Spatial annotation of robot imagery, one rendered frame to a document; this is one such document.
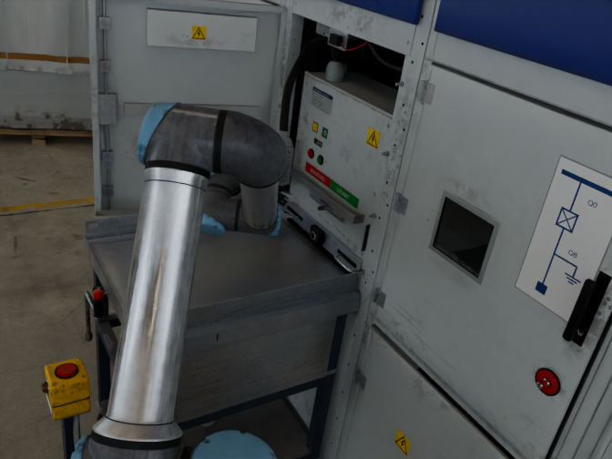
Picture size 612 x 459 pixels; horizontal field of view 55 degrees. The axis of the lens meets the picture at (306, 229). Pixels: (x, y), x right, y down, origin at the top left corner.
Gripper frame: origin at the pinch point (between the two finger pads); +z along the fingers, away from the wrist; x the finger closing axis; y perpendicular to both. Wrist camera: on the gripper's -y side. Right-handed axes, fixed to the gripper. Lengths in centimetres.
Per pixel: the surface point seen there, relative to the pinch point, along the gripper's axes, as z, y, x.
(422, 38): -21, 32, 57
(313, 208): 15.7, -8.1, 2.4
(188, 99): -29, -42, 11
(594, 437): 10, 106, 3
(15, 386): -19, -65, -128
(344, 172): 6.0, 5.7, 19.0
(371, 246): 8.8, 29.7, 5.4
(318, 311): 4.8, 30.1, -18.9
